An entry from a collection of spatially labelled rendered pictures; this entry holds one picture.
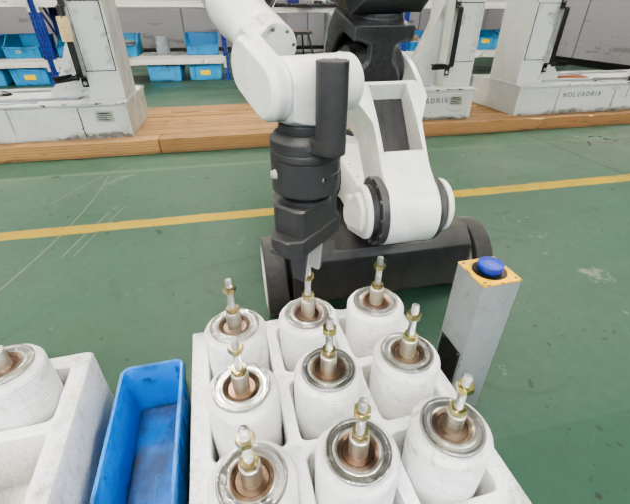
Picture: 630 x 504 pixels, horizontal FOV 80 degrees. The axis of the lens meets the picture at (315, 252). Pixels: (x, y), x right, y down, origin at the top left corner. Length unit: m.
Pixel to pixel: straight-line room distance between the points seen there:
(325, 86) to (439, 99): 2.25
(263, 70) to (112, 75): 2.02
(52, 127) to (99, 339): 1.63
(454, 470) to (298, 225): 0.33
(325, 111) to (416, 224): 0.40
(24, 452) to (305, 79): 0.62
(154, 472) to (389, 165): 0.69
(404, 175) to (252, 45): 0.42
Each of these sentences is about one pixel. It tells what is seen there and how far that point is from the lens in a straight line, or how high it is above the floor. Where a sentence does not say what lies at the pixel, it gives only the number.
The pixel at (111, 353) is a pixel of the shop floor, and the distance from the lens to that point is 1.01.
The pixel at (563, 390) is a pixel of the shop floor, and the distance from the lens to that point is 0.98.
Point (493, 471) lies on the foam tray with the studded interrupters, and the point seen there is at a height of 0.18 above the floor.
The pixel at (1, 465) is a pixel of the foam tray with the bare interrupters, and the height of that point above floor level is 0.13.
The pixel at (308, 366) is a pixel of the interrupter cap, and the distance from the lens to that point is 0.54.
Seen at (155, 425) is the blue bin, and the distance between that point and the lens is 0.84.
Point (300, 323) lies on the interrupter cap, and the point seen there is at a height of 0.25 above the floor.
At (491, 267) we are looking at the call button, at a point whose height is 0.33.
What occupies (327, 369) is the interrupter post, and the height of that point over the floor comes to 0.26.
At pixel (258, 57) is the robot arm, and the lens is 0.44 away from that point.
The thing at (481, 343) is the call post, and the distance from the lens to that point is 0.72.
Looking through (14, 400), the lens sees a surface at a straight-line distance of 0.67.
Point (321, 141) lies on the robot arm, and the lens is 0.42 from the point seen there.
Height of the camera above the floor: 0.66
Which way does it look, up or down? 33 degrees down
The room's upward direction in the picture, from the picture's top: straight up
